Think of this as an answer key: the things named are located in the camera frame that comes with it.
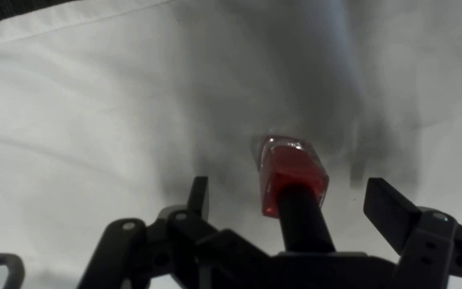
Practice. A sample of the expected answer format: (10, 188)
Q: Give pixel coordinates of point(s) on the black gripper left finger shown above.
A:
(136, 257)

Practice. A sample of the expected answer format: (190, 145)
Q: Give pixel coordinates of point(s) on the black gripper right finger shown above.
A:
(429, 251)

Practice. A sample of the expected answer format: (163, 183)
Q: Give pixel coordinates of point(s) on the red-orange nail polish bottle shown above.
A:
(290, 166)

